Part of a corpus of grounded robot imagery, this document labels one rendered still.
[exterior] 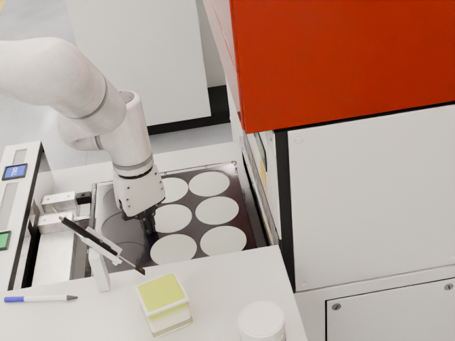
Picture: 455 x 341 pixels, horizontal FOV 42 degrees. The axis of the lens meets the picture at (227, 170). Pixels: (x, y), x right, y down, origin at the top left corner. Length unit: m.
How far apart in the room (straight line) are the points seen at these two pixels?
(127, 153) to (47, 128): 2.58
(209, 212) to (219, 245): 0.11
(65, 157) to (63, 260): 2.07
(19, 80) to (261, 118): 0.40
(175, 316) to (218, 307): 0.09
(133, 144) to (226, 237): 0.30
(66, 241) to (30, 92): 0.65
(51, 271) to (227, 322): 0.47
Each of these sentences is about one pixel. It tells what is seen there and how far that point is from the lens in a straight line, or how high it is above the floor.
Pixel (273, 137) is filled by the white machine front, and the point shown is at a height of 1.21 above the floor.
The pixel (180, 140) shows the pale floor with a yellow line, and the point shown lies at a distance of 3.33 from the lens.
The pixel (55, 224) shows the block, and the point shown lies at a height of 0.90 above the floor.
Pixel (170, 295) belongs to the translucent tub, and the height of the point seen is 1.03.
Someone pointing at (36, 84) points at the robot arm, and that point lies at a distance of 0.82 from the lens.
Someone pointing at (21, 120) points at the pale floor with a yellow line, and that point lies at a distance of 3.92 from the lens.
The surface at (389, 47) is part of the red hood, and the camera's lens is 1.00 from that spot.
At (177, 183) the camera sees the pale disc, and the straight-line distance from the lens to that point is 1.47.
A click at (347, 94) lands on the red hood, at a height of 1.27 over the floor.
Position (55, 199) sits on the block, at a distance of 1.51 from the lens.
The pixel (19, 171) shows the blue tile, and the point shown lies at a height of 0.96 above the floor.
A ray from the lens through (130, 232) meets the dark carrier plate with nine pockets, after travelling 1.36.
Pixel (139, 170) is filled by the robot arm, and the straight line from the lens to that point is 1.20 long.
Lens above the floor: 1.76
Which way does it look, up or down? 36 degrees down
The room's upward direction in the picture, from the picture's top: 7 degrees counter-clockwise
